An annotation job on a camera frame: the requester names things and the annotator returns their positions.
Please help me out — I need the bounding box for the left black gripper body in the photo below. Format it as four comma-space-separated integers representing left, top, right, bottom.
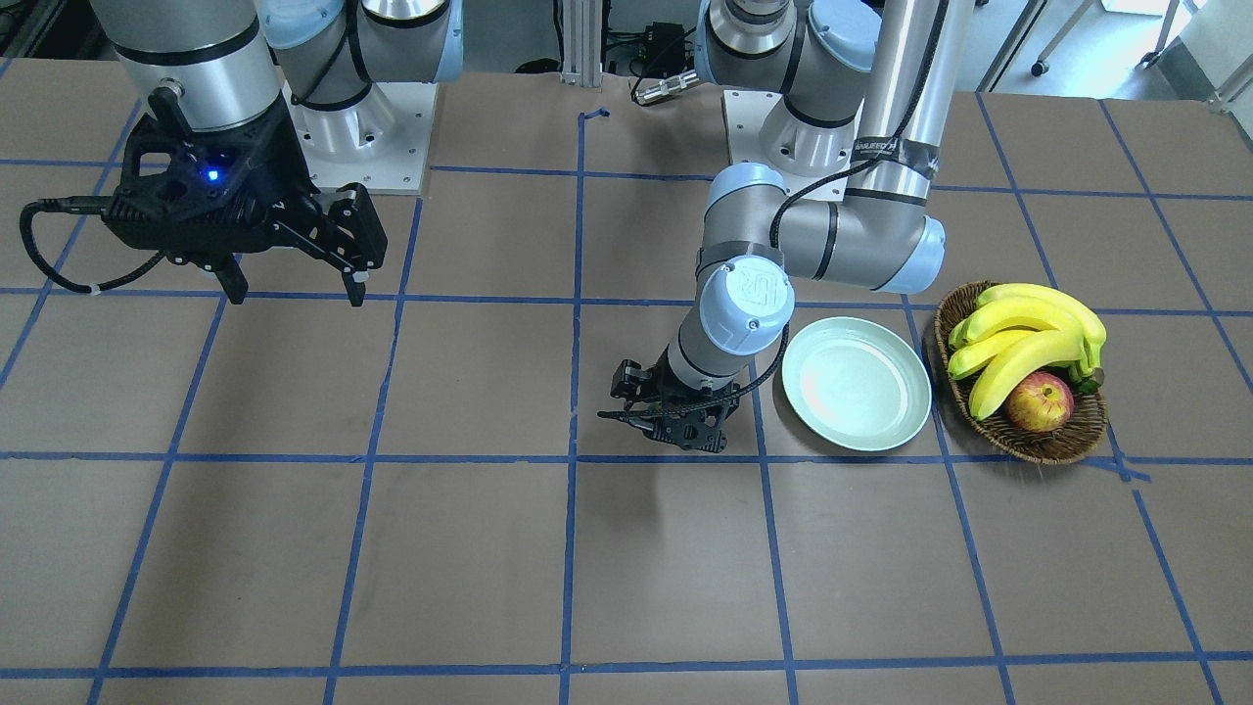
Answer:
599, 358, 741, 452

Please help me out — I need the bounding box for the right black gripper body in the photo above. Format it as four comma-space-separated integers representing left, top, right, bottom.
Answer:
103, 93, 388, 277

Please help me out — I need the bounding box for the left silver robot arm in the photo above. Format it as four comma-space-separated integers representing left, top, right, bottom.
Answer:
605, 1, 976, 452

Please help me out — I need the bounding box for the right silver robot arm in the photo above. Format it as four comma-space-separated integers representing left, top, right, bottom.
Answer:
91, 1, 464, 306

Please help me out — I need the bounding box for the light green plate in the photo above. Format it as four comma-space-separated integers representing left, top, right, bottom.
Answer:
781, 316, 932, 452

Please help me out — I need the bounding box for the yellow banana bunch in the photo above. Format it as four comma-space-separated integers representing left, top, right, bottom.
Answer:
941, 284, 1108, 421

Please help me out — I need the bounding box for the red apple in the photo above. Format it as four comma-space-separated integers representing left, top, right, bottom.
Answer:
1002, 371, 1075, 435

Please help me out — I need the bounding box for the woven wicker basket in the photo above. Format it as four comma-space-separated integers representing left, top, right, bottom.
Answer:
928, 280, 1108, 465

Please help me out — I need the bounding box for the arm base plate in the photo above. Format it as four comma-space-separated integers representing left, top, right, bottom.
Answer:
723, 89, 862, 192
288, 83, 441, 197

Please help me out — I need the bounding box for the aluminium frame post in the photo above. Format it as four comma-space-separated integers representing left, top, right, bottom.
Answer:
556, 1, 606, 91

